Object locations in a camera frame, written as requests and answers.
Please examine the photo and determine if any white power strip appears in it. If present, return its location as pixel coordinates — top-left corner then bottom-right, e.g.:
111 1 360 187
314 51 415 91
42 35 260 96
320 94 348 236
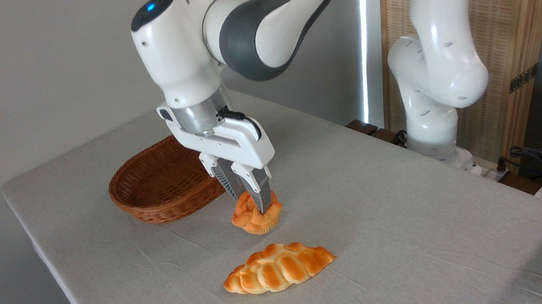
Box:
464 154 512 185

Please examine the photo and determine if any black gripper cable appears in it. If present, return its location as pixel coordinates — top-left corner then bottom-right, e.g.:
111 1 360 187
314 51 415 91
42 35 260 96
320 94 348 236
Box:
218 105 263 143

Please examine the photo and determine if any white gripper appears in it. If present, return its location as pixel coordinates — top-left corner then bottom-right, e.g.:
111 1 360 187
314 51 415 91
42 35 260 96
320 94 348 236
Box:
157 97 280 222

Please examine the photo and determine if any wooden folding screen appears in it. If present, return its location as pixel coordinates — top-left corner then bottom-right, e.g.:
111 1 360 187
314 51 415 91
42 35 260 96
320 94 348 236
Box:
376 0 542 183

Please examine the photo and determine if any metal screen hinge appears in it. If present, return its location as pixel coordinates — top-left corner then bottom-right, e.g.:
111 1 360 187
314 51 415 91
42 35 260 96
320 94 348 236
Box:
507 63 540 94

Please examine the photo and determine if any small round bread roll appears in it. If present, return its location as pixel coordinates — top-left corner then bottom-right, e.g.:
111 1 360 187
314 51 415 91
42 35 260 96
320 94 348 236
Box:
229 188 285 237

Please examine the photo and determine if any brown wicker basket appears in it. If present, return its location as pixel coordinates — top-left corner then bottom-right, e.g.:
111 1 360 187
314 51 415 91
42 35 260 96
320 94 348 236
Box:
105 131 229 227

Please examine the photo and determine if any long braided bread loaf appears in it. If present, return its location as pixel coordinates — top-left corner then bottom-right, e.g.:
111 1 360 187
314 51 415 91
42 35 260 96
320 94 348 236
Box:
221 239 339 297

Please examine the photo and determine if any grey tablecloth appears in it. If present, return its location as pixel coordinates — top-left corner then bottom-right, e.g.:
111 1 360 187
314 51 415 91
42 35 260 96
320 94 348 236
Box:
0 69 542 304

